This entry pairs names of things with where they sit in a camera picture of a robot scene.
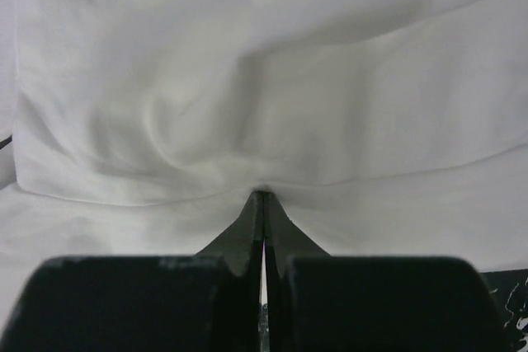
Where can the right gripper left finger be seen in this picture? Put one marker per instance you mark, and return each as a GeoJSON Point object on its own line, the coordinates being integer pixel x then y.
{"type": "Point", "coordinates": [237, 307]}

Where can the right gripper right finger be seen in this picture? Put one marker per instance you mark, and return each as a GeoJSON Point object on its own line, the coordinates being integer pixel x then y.
{"type": "Point", "coordinates": [283, 240]}

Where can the white daisy print t-shirt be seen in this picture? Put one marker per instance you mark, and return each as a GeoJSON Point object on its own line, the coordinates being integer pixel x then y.
{"type": "Point", "coordinates": [386, 127]}

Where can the black marbled table mat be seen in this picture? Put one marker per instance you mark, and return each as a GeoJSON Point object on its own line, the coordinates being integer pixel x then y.
{"type": "Point", "coordinates": [508, 288]}

